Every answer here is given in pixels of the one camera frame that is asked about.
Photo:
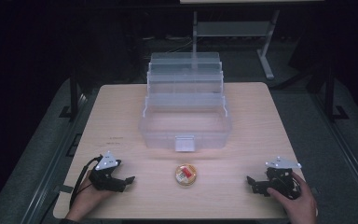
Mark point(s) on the black upright post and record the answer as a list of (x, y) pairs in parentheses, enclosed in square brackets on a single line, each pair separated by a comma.
[(73, 93), (329, 93)]

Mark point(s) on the clear plastic tiered storage box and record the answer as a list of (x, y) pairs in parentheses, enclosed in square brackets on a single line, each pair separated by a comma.
[(185, 124)]

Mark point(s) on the person's right hand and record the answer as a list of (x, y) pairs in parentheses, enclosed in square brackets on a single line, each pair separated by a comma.
[(303, 205)]

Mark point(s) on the round pastry packet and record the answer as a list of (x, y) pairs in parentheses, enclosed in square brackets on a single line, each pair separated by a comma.
[(185, 175)]

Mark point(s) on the grey metal stand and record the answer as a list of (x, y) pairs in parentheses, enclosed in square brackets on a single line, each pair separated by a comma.
[(233, 29)]

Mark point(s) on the metal frame rail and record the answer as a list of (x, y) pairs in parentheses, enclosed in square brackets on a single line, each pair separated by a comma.
[(345, 149), (56, 155)]

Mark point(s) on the person's left hand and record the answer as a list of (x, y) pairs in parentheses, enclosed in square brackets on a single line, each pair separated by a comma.
[(85, 202)]

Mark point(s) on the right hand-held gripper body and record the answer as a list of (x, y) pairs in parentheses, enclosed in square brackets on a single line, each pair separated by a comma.
[(281, 180)]

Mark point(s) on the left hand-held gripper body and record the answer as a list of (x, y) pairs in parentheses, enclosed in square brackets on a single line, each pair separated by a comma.
[(106, 174)]

